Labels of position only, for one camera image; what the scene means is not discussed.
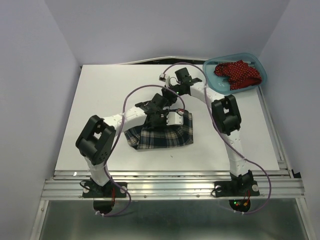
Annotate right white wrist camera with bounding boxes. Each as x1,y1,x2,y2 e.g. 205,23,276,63
158,73,170,82

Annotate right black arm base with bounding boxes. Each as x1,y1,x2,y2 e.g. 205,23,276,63
211,170,260,198

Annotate red polka dot skirt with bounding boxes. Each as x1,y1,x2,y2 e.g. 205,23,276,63
214,60,262,91

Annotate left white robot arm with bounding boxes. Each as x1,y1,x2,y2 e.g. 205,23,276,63
75,93,183,197

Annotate teal plastic bin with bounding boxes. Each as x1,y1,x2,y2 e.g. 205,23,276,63
202,52,268,95

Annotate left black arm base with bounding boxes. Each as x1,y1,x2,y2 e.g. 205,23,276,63
79,179,127,198

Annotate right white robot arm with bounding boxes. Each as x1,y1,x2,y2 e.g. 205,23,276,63
159,68,253,195

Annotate aluminium rail frame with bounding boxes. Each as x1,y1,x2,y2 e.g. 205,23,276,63
30,88,317,240

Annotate navy plaid pleated skirt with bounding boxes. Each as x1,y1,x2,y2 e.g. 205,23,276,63
124,110,194,150

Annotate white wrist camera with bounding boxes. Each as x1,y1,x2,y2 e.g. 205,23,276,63
158,73,170,82
166,110,184,126

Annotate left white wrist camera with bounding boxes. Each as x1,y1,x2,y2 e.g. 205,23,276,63
166,110,184,126

